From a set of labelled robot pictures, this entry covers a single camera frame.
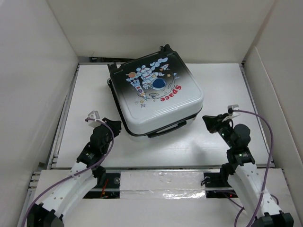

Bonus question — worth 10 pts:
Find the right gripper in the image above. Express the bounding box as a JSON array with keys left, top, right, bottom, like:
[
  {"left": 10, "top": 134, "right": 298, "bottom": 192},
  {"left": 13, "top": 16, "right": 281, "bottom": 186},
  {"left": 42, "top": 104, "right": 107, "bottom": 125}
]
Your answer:
[{"left": 201, "top": 113, "right": 235, "bottom": 148}]

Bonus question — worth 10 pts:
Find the black space-print suitcase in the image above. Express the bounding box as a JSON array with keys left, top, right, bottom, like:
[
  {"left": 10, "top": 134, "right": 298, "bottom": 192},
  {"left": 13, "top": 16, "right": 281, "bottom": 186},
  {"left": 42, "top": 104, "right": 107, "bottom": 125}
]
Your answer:
[{"left": 107, "top": 44, "right": 204, "bottom": 138}]

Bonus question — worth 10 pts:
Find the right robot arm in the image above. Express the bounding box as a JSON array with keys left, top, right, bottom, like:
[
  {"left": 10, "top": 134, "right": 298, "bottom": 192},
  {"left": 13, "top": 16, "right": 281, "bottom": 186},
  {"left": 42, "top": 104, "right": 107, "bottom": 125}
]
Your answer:
[{"left": 202, "top": 113, "right": 294, "bottom": 227}]

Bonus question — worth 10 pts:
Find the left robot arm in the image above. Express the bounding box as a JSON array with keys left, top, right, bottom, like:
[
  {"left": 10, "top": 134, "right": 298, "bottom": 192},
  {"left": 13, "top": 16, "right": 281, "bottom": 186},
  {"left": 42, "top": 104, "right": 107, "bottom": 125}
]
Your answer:
[{"left": 21, "top": 118, "right": 122, "bottom": 227}]

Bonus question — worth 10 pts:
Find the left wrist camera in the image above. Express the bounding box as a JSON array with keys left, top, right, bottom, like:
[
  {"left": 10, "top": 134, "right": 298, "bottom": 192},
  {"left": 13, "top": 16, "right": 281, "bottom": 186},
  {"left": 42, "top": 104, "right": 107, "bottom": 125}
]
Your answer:
[{"left": 85, "top": 111, "right": 100, "bottom": 128}]

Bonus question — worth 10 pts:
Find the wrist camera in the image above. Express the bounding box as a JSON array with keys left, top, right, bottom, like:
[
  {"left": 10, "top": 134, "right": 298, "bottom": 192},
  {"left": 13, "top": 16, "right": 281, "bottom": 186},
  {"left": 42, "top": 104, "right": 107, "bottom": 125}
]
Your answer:
[
  {"left": 85, "top": 111, "right": 100, "bottom": 128},
  {"left": 227, "top": 105, "right": 240, "bottom": 119}
]

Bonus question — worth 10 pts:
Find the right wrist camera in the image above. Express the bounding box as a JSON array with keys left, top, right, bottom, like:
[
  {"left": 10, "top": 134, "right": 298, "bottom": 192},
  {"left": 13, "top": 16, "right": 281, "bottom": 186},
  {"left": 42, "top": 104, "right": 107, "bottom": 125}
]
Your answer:
[{"left": 227, "top": 105, "right": 240, "bottom": 119}]

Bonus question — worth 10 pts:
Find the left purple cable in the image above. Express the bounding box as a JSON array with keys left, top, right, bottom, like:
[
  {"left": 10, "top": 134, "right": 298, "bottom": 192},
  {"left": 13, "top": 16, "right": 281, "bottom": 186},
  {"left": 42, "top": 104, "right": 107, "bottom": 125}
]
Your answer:
[{"left": 23, "top": 118, "right": 116, "bottom": 227}]

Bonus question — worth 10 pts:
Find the purple cable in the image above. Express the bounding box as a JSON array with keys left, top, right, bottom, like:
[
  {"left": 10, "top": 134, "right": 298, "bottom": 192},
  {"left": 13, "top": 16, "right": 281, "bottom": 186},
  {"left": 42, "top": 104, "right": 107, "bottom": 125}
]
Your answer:
[
  {"left": 231, "top": 109, "right": 276, "bottom": 227},
  {"left": 23, "top": 118, "right": 116, "bottom": 227}
]

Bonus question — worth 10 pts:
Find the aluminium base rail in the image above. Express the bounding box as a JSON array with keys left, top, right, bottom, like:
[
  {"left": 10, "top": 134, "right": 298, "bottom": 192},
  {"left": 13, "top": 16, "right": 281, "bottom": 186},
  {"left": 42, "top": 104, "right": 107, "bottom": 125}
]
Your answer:
[{"left": 34, "top": 63, "right": 268, "bottom": 194}]

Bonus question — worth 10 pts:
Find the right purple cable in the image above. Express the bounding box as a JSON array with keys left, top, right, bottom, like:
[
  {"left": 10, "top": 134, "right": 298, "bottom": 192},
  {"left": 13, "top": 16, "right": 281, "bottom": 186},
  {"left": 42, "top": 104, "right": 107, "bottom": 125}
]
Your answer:
[{"left": 231, "top": 109, "right": 276, "bottom": 227}]

